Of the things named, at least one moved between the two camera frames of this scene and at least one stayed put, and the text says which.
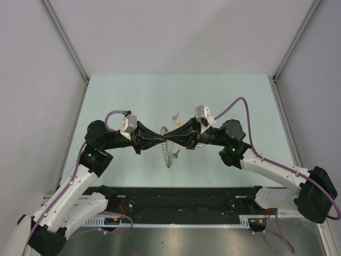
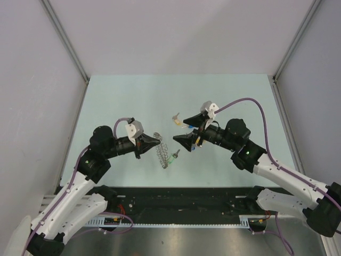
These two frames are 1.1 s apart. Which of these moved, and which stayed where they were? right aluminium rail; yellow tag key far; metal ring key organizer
Moved: metal ring key organizer
Stayed: right aluminium rail; yellow tag key far
